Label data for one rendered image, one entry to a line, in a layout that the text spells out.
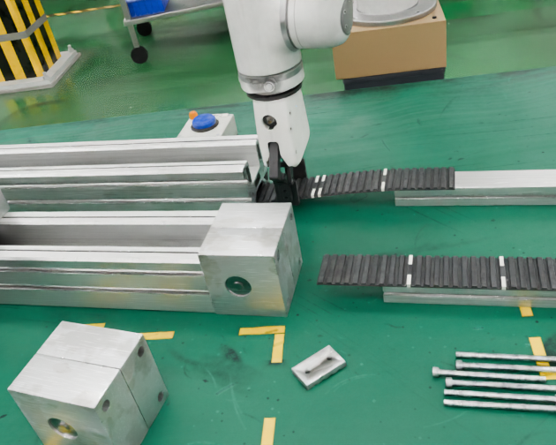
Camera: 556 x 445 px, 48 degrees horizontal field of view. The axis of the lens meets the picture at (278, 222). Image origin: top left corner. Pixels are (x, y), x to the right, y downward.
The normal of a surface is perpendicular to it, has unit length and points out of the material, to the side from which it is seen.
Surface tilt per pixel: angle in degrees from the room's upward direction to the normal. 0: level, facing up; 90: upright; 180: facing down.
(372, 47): 90
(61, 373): 0
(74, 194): 90
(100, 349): 0
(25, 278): 90
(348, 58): 90
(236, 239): 0
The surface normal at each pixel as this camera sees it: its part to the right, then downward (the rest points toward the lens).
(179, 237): -0.22, 0.61
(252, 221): -0.17, -0.79
